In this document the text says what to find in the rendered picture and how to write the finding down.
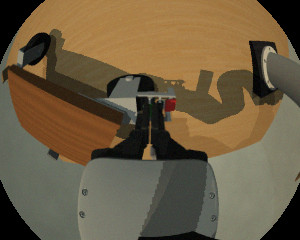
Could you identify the wooden dolly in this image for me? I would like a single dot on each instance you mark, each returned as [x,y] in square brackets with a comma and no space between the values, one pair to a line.
[72,124]

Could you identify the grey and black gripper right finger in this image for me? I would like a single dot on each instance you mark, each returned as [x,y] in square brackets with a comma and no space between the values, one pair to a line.
[168,148]

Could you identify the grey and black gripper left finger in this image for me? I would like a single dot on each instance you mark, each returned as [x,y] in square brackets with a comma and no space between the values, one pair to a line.
[133,146]

